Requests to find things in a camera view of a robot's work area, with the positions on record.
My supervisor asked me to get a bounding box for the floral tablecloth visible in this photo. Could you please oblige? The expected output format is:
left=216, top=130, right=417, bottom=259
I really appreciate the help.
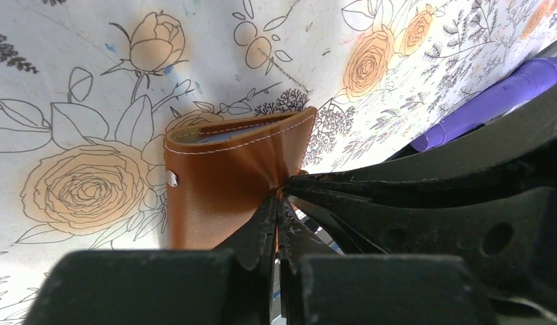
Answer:
left=0, top=1, right=557, bottom=324

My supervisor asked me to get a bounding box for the purple marker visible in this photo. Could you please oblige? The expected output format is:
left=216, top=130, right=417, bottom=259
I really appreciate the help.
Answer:
left=411, top=58, right=557, bottom=152

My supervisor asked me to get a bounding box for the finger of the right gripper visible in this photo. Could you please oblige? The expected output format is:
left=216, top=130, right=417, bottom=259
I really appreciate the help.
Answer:
left=287, top=188, right=557, bottom=314
left=285, top=91, right=557, bottom=208

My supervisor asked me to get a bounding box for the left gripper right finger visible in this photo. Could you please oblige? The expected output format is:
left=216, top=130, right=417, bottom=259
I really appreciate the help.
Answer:
left=276, top=200, right=497, bottom=324

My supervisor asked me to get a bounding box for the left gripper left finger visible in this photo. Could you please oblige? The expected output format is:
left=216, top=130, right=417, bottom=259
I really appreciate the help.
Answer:
left=25, top=196, right=278, bottom=324

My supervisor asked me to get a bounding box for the brown leather card holder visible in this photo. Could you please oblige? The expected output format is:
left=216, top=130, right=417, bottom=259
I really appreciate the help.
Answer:
left=164, top=107, right=317, bottom=250

